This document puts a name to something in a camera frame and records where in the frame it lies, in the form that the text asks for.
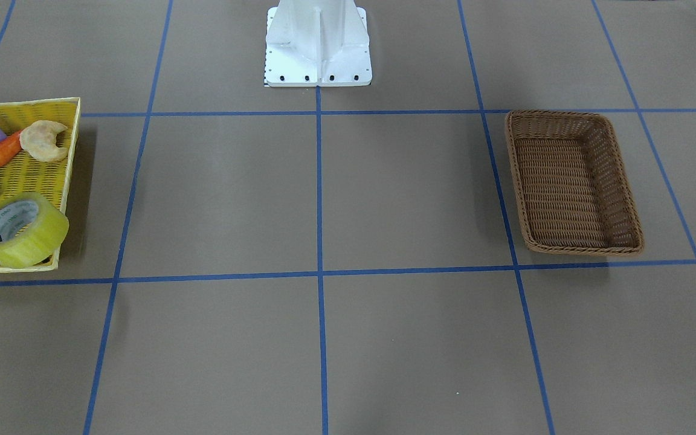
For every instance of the brown wicker basket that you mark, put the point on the brown wicker basket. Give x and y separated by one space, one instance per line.
570 184

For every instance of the toy croissant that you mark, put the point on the toy croissant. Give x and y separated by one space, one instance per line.
40 141

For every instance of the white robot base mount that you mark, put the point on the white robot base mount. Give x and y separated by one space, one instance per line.
317 43

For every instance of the orange toy carrot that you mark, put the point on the orange toy carrot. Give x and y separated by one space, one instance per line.
9 148

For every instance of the yellow tape roll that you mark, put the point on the yellow tape roll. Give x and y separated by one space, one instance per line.
31 230

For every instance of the yellow plastic basket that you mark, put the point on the yellow plastic basket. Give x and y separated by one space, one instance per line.
25 174

